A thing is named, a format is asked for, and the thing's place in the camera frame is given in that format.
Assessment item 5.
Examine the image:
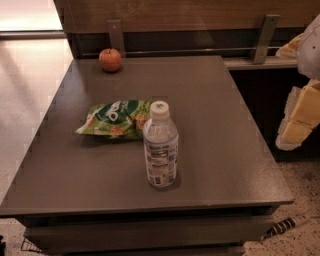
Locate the red apple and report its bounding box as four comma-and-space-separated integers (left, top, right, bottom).
99, 48, 122, 72

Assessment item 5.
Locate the right metal wall bracket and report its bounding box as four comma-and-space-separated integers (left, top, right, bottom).
251, 14, 280, 65

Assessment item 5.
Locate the left metal wall bracket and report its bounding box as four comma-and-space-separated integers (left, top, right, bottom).
107, 19, 126, 57

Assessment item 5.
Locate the metal wall bracket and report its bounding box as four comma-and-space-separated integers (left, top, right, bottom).
107, 19, 126, 57
251, 14, 280, 65

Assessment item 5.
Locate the clear plastic water bottle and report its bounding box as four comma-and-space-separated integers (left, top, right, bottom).
143, 101, 179, 188

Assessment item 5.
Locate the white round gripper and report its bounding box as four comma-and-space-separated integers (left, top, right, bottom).
275, 14, 320, 151

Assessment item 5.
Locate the black white striped floor object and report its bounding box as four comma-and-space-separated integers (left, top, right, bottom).
260, 214, 311, 241

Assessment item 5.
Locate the green snack bag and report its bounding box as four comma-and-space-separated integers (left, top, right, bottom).
76, 100, 151, 140

